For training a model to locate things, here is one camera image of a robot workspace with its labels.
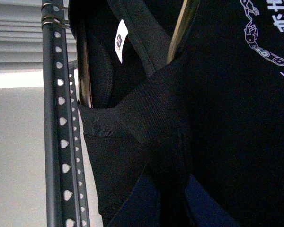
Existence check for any dark grey drying rack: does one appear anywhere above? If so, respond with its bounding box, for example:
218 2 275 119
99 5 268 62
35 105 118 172
41 0 90 227

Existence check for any black printed t-shirt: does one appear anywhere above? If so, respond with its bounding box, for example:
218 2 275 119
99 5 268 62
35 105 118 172
69 0 284 227

